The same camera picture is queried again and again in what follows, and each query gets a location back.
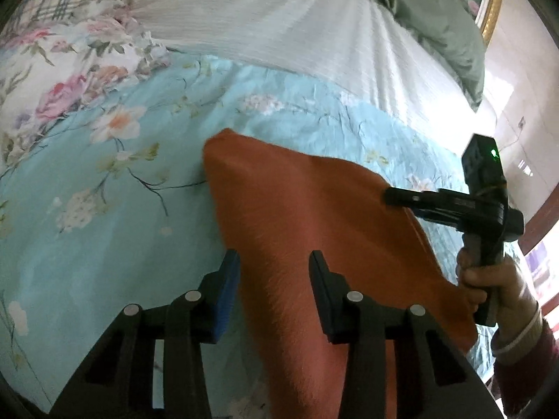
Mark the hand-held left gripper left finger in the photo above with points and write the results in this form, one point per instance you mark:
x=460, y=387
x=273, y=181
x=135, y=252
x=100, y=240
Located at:
x=225, y=299

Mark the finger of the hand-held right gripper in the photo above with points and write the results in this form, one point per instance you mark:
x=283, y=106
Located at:
x=419, y=198
x=436, y=217

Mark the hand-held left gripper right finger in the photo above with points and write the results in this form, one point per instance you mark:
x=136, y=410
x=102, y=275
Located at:
x=321, y=299

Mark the orange knit sweater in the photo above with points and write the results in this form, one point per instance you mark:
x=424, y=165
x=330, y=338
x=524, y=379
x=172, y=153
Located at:
x=314, y=227

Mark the person's right forearm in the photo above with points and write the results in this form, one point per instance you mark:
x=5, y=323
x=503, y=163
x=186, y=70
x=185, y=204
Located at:
x=533, y=371

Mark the person's right hand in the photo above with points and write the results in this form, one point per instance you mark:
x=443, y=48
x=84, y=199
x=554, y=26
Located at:
x=506, y=288

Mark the light blue floral bedsheet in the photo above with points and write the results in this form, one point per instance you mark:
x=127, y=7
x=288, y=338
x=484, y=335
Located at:
x=109, y=192

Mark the green pillow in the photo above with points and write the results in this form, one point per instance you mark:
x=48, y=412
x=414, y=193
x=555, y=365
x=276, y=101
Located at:
x=436, y=30

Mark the gold framed painting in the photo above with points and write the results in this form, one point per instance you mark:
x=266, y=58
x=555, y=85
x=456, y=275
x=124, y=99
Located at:
x=491, y=4

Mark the white striped duvet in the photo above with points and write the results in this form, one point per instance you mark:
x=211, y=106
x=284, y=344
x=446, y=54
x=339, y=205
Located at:
x=270, y=22

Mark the white floral quilt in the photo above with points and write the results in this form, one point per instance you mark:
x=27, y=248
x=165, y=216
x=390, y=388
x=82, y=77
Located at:
x=65, y=78

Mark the white wall socket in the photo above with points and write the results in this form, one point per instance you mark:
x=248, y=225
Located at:
x=521, y=122

